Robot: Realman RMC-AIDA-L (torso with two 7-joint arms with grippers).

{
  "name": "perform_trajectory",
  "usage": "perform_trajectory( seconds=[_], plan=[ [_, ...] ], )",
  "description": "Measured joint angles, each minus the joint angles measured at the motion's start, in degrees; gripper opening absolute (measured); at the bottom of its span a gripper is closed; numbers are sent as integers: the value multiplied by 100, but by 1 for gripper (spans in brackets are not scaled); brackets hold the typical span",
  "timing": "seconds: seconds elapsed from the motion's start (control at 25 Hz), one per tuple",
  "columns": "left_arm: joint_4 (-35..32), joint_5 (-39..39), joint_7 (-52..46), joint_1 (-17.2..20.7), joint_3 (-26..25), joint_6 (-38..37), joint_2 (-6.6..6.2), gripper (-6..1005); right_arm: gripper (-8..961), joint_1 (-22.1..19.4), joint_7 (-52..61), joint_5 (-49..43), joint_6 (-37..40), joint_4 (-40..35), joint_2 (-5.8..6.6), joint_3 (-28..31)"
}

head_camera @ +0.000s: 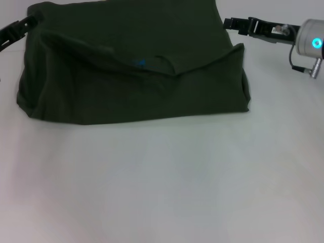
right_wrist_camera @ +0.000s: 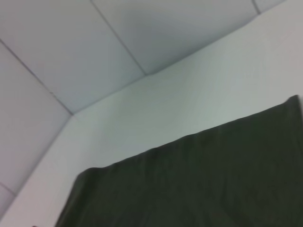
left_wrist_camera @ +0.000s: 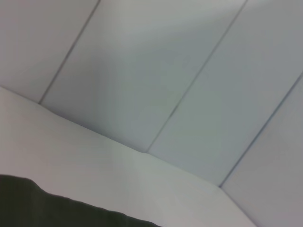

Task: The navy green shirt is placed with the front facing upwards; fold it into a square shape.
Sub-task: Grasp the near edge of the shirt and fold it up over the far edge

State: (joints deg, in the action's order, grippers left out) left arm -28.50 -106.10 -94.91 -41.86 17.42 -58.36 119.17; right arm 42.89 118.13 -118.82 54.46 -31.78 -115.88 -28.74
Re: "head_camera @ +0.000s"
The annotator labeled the dark green FREE! T-shirt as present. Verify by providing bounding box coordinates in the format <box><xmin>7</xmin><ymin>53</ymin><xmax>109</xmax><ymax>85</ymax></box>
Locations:
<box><xmin>15</xmin><ymin>0</ymin><xmax>251</xmax><ymax>126</ymax></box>

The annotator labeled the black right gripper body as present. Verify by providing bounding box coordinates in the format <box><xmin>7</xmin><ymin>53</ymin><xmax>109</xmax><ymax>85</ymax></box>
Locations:
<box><xmin>248</xmin><ymin>16</ymin><xmax>302</xmax><ymax>45</ymax></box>

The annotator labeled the silver round connector plug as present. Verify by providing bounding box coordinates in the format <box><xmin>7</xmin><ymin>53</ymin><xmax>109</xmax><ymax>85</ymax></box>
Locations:
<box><xmin>275</xmin><ymin>24</ymin><xmax>292</xmax><ymax>35</ymax></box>

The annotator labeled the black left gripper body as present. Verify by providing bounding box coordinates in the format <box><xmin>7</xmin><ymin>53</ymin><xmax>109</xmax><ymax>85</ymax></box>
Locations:
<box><xmin>0</xmin><ymin>24</ymin><xmax>16</xmax><ymax>53</ymax></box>

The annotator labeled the silver cable connector plug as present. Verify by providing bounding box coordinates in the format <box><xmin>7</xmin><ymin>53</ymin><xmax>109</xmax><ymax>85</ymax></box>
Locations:
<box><xmin>310</xmin><ymin>58</ymin><xmax>323</xmax><ymax>79</ymax></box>

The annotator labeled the dark gripper cable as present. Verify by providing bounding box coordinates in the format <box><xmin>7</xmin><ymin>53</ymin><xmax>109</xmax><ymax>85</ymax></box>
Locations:
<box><xmin>288</xmin><ymin>47</ymin><xmax>311</xmax><ymax>71</ymax></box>

